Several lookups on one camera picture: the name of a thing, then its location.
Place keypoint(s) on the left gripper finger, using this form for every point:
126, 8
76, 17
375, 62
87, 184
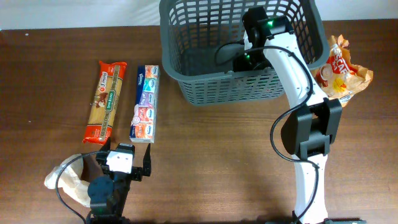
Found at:
106, 146
147, 168

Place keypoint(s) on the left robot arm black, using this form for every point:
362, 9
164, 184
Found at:
108, 193

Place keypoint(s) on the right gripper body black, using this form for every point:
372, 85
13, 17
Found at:
254, 60

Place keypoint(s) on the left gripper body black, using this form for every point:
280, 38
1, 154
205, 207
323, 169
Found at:
121, 178

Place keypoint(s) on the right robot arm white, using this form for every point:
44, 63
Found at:
311, 123

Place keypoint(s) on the grey plastic basket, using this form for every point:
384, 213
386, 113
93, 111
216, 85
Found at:
197, 34

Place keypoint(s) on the orange spaghetti pack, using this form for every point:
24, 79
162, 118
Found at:
105, 102

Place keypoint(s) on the orange coffee sachet bag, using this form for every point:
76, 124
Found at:
338, 77

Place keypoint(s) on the tissue multipack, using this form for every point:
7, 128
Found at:
145, 108

